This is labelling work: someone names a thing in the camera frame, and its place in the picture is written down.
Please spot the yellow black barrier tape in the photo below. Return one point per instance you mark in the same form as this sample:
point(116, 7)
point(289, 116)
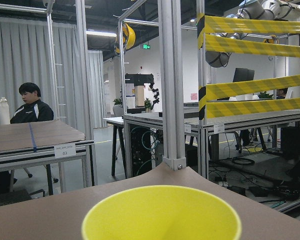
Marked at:
point(236, 57)

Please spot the neighbouring brown topped table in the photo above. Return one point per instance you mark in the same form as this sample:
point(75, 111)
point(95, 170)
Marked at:
point(32, 144)

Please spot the yellow hard hat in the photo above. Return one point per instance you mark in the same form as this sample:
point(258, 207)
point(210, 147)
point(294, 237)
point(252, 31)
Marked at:
point(128, 38)

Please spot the neighbouring person in black jacket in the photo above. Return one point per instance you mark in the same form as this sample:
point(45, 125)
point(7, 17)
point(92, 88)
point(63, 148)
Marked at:
point(33, 110)

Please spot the yellow plastic cup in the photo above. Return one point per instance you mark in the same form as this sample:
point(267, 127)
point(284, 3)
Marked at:
point(162, 212)

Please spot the aluminium frame post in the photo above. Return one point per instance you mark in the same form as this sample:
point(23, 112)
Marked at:
point(171, 69)

